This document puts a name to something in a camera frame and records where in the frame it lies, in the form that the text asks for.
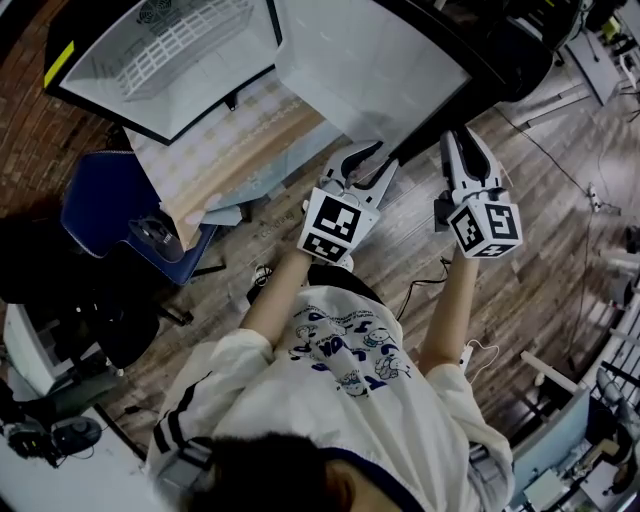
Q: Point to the black office chair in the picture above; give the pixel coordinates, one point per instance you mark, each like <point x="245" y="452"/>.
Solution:
<point x="120" y="325"/>

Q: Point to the light blue desk panel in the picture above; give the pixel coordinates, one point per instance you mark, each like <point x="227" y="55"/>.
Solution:
<point x="550" y="440"/>

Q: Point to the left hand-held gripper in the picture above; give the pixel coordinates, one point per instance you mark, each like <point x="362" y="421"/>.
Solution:
<point x="332" y="222"/>

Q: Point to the person's black shorts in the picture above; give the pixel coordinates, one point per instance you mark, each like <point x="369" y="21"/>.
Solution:
<point x="340" y="280"/>

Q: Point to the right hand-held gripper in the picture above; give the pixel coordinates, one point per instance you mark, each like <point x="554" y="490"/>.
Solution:
<point x="495" y="225"/>

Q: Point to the black chair with white frame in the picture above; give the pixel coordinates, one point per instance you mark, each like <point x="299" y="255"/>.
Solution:
<point x="525" y="60"/>

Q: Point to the blue padded chair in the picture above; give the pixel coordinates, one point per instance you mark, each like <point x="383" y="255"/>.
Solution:
<point x="100" y="200"/>

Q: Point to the person's right forearm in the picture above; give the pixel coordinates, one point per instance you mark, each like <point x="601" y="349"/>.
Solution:
<point x="447" y="310"/>

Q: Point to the checkered tablecloth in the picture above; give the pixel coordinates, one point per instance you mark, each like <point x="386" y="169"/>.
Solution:
<point x="225" y="150"/>

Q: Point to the black cap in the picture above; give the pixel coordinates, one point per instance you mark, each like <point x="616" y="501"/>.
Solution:
<point x="155" y="237"/>

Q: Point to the white power strip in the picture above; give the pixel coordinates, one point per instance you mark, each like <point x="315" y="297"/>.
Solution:
<point x="466" y="357"/>
<point x="592" y="195"/>

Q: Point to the white desk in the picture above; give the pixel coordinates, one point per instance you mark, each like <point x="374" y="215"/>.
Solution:
<point x="25" y="350"/>

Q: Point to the person's white shoe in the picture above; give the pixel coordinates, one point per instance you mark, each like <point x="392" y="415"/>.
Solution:
<point x="261" y="275"/>
<point x="347" y="264"/>

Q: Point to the person's left forearm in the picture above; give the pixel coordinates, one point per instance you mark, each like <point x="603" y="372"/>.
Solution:
<point x="275" y="300"/>

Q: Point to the person's white printed shirt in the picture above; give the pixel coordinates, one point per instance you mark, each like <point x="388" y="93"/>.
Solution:
<point x="400" y="430"/>

